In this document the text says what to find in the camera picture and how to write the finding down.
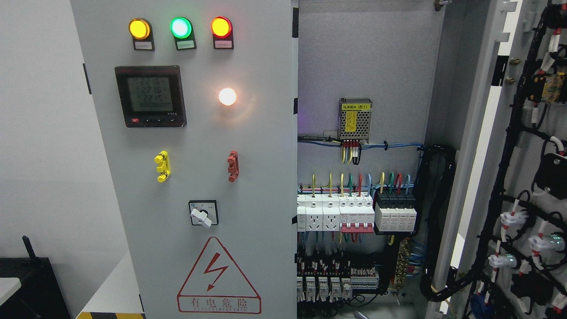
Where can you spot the black box at left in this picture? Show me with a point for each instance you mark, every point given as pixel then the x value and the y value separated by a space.
pixel 37 294

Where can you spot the red electric hazard sticker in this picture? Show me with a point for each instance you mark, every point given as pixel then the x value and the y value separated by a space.
pixel 216 284

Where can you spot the red indicator lamp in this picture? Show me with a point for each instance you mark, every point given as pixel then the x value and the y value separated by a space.
pixel 222 33

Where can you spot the white rotary selector switch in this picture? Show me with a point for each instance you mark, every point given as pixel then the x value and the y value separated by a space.
pixel 203 213

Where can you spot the white glowing indicator lamp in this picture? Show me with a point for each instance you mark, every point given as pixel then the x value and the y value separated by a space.
pixel 227 96

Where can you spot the white socket breaker row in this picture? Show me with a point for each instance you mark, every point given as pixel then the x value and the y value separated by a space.
pixel 333 213

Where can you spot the black digital power meter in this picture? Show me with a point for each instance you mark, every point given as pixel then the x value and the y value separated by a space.
pixel 151 96

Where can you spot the green indicator lamp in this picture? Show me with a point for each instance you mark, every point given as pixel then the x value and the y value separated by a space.
pixel 183 33

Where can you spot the grey cabinet door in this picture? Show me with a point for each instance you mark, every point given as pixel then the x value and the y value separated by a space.
pixel 499 105
pixel 256 210

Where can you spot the metal mesh power supply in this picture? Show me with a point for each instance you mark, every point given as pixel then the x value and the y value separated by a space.
pixel 355 118

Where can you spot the yellow indicator lamp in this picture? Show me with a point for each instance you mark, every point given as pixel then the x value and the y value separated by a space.
pixel 141 32

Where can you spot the black white surge protector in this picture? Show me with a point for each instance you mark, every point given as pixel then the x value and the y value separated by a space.
pixel 395 212

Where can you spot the lower relay terminal row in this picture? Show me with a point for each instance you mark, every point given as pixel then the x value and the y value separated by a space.
pixel 323 278

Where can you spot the brass ground terminal bar right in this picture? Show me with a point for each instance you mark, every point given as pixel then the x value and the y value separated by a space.
pixel 404 254

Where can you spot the dark grey robot right hand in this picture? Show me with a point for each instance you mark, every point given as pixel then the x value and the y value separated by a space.
pixel 359 315

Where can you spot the red terminal post block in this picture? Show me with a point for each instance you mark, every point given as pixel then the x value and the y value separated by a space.
pixel 233 166

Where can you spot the yellow terminal post block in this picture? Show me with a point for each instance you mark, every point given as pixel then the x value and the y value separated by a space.
pixel 163 166

